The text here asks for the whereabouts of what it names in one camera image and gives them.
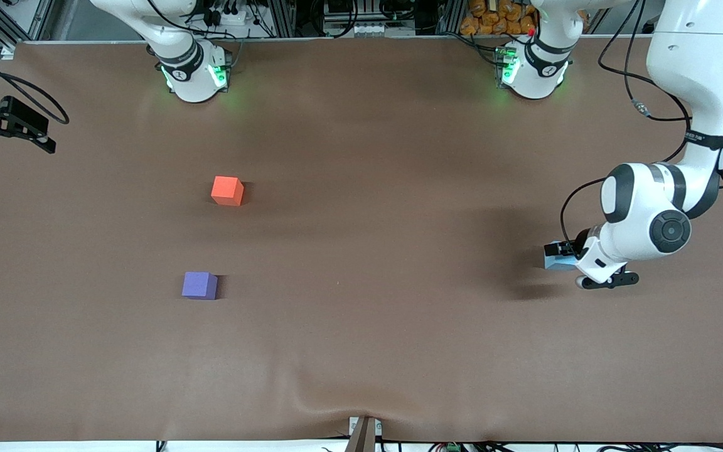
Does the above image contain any light blue foam block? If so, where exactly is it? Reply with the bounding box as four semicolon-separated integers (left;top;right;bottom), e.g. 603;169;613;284
544;244;582;272

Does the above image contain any orange foam block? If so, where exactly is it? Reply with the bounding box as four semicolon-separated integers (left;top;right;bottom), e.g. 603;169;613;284
211;176;245;207

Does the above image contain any purple foam block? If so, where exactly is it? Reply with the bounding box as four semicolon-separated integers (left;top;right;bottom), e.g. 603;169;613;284
181;271;218;301

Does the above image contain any brown table cover sheet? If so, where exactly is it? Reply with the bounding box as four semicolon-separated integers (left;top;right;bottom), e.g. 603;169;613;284
0;35;723;443

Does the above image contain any white power strip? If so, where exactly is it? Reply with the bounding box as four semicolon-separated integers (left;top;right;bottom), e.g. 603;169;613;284
201;6;255;27

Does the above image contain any orange bags pile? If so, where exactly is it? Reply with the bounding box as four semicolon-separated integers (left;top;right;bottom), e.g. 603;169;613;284
460;0;538;36

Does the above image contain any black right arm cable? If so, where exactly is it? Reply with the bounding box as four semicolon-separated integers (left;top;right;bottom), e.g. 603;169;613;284
0;47;69;124

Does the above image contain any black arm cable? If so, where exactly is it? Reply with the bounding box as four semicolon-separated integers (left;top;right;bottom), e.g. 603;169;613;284
0;47;69;124
561;0;693;242

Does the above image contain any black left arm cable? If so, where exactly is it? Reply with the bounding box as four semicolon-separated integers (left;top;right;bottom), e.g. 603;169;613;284
561;0;693;242

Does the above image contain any aluminium frame post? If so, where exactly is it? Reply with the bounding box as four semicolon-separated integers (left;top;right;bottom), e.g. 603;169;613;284
437;0;466;35
261;0;296;37

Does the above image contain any brown clamp with metal bracket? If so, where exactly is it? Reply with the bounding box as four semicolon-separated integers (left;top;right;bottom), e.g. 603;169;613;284
348;416;382;452

